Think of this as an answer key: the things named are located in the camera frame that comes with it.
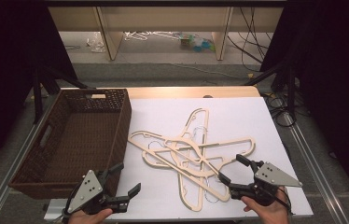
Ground brown wicker basket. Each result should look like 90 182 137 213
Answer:
7 88 133 200

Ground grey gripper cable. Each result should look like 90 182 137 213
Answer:
59 208 71 224

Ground black metal stand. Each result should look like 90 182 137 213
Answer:
243 59 299 120
32 65 89 125

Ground dark curtain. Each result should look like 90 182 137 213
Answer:
259 0 349 207
0 0 79 185

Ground person's right hand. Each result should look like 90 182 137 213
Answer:
241 187 290 224

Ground thin white floor cable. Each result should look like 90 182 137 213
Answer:
168 63 249 80

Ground person's left hand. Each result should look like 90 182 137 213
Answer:
67 207 114 224

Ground coiled black floor cables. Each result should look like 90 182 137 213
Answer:
263 91 300 129

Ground hanging black cables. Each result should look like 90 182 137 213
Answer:
226 6 284 73

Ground white table sheet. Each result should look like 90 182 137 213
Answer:
43 96 314 222

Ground white hangers on floor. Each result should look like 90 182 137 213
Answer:
123 30 180 42

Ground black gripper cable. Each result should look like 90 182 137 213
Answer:
273 187 293 217

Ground clear plastic bag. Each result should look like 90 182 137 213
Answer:
85 31 106 53

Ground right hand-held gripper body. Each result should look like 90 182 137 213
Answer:
229 160 303 208

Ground aluminium rail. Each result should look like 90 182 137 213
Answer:
283 111 349 224
0 92 63 224

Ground colourful plastic clutter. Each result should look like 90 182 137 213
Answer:
178 33 216 53

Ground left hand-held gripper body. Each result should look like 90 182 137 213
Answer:
64 169 130 217

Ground beige wooden shelf unit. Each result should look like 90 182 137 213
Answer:
47 5 285 62

